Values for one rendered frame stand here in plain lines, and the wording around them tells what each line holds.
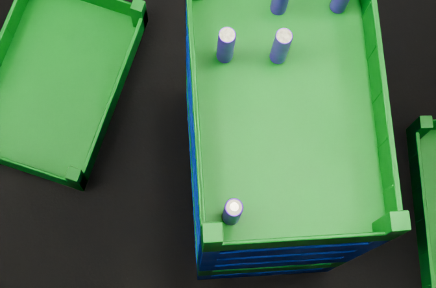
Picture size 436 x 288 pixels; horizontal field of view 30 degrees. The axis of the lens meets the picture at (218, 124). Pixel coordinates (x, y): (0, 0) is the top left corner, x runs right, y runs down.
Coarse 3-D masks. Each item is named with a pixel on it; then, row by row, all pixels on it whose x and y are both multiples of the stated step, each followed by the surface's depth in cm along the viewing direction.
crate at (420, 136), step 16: (416, 128) 124; (432, 128) 129; (416, 144) 124; (432, 144) 129; (416, 160) 125; (432, 160) 129; (416, 176) 125; (432, 176) 128; (416, 192) 125; (432, 192) 127; (416, 208) 126; (432, 208) 127; (416, 224) 126; (432, 224) 126; (432, 240) 125; (432, 256) 120; (432, 272) 119
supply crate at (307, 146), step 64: (192, 0) 91; (256, 0) 91; (320, 0) 92; (192, 64) 84; (256, 64) 89; (320, 64) 90; (384, 64) 84; (256, 128) 88; (320, 128) 88; (384, 128) 84; (256, 192) 86; (320, 192) 86; (384, 192) 85
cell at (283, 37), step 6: (282, 30) 84; (288, 30) 84; (276, 36) 83; (282, 36) 83; (288, 36) 83; (276, 42) 84; (282, 42) 83; (288, 42) 83; (276, 48) 85; (282, 48) 84; (288, 48) 85; (270, 54) 89; (276, 54) 87; (282, 54) 86; (276, 60) 88; (282, 60) 88
